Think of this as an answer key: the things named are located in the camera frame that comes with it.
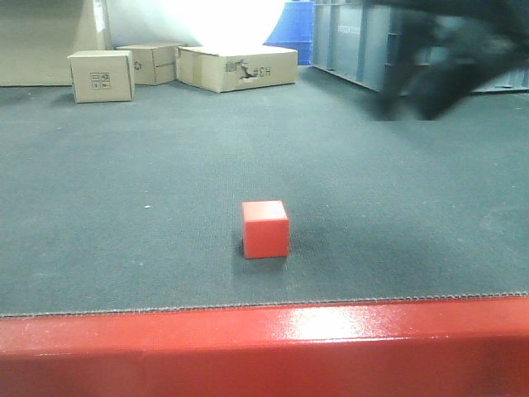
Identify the black blurred gripper body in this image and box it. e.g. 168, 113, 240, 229
368, 1, 528, 80

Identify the black blurred gripper finger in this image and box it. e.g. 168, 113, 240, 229
376, 20, 436, 121
411, 56, 507, 120

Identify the red magnetic cube block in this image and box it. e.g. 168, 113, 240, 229
242, 200, 290, 259

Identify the grey plastic crate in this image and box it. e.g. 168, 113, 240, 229
311, 1, 528, 93

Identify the blue plastic container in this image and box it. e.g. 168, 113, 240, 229
264, 1, 314, 65

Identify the wide torn cardboard box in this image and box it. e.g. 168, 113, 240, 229
175, 45, 298, 93

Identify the middle cardboard box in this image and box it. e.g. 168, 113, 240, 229
116, 42, 186, 85

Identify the dark grey woven mat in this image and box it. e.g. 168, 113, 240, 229
1, 67, 528, 317

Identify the small cardboard box front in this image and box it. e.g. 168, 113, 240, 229
67, 50, 135, 103

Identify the large cardboard sheet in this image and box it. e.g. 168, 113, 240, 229
1, 0, 112, 87

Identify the red metal front rail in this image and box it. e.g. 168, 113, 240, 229
1, 297, 528, 396

